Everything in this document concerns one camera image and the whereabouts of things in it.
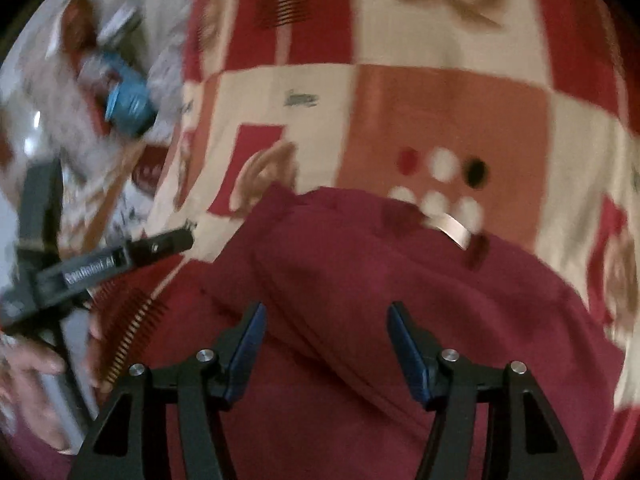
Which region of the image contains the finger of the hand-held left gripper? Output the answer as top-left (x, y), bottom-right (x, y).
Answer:
top-left (125, 228), bottom-right (195, 267)

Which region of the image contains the white floral bedsheet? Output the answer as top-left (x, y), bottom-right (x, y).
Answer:
top-left (147, 35), bottom-right (190, 147)

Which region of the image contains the blue plastic bag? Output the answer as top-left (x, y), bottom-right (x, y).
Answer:
top-left (104, 52), bottom-right (159, 137)

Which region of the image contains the red checked rose printed blanket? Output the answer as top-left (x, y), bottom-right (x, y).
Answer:
top-left (90, 0), bottom-right (640, 480)

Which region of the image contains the maroon fleece garment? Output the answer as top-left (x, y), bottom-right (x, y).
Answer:
top-left (90, 185), bottom-right (628, 480)

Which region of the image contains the person's left hand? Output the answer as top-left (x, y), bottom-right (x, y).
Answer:
top-left (0, 317), bottom-right (118, 456)

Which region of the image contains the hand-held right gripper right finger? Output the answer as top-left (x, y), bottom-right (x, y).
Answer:
top-left (387, 301), bottom-right (586, 480)

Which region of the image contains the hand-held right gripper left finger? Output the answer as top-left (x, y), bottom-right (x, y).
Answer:
top-left (67, 301), bottom-right (268, 480)

